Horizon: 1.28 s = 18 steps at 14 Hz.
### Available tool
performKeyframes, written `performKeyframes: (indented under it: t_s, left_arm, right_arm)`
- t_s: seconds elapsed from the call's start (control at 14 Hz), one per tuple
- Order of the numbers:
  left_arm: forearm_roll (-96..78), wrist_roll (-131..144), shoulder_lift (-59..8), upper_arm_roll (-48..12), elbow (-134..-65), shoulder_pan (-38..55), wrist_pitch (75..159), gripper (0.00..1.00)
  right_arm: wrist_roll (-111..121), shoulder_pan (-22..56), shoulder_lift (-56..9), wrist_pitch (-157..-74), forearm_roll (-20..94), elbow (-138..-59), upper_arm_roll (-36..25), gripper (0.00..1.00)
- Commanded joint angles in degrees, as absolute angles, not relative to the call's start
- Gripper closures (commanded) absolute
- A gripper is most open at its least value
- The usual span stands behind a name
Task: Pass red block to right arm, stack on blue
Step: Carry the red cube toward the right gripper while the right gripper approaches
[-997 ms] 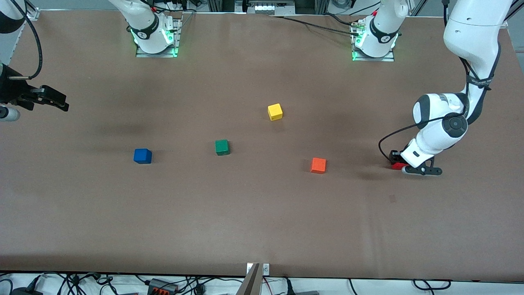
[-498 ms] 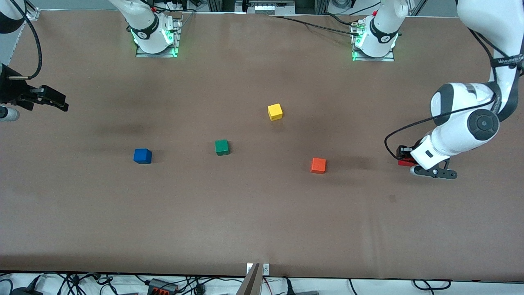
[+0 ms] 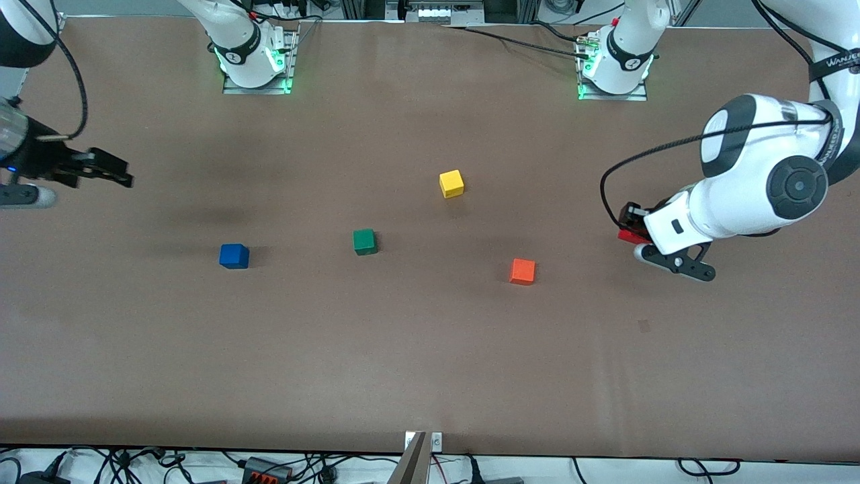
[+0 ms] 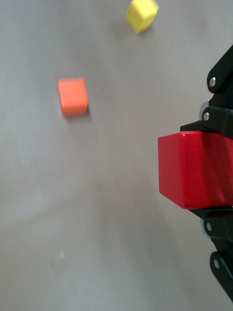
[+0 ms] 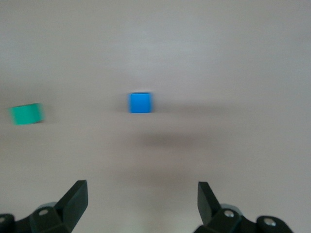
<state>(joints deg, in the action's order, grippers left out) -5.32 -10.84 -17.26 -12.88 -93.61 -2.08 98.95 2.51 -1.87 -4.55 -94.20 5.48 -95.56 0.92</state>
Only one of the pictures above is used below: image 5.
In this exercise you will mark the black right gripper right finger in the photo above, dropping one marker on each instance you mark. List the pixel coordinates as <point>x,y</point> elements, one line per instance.
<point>213,216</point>

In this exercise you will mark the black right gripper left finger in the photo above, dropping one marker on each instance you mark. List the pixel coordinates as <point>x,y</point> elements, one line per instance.
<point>60,216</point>

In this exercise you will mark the green wooden block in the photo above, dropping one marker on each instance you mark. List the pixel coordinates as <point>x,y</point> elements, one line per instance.
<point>26,114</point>

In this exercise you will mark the blue wooden block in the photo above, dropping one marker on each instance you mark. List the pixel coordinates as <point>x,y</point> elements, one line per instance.
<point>141,103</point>

